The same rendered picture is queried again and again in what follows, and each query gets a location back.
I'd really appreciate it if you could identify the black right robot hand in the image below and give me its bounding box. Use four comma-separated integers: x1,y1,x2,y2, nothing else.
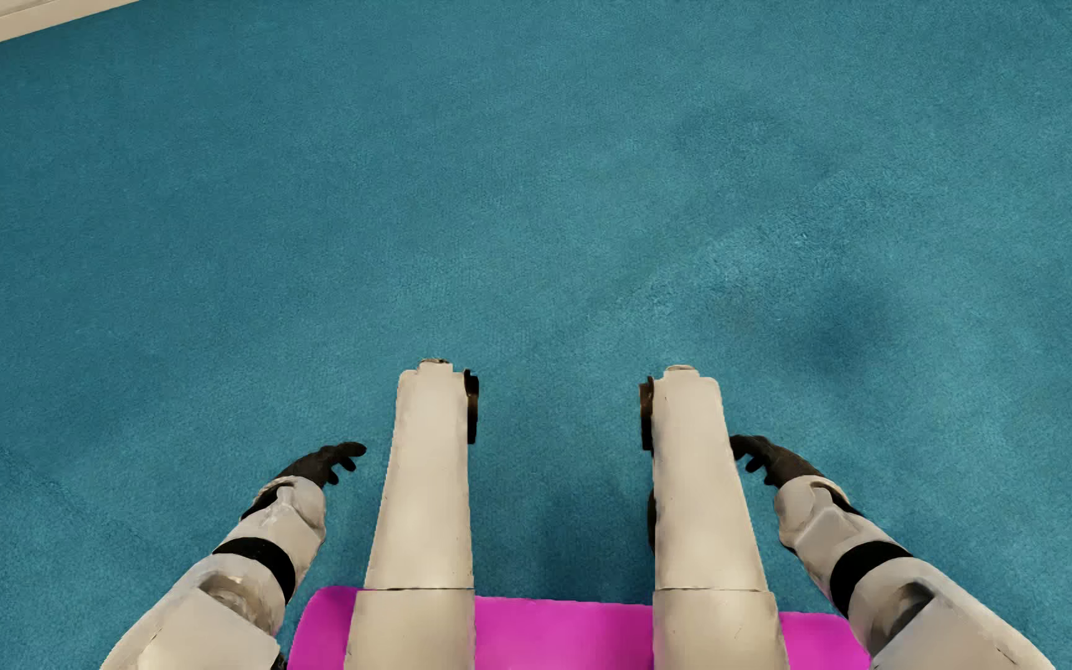
730,434,824,489

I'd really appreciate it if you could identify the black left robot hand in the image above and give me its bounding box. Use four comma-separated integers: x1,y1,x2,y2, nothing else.
275,441,369,489

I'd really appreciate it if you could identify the white right robot leg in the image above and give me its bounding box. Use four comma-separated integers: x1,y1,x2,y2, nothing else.
639,365,791,670

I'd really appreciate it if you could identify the white robot leg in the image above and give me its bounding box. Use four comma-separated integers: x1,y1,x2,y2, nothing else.
343,358,480,670
639,365,791,670

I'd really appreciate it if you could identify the white left robot leg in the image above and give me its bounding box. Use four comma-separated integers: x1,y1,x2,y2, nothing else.
343,358,480,670

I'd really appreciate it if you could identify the magenta mat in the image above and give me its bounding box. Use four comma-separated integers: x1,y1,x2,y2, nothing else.
287,586,872,670

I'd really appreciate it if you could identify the beige furniture edge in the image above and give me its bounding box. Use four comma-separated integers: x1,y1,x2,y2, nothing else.
0,0,141,58

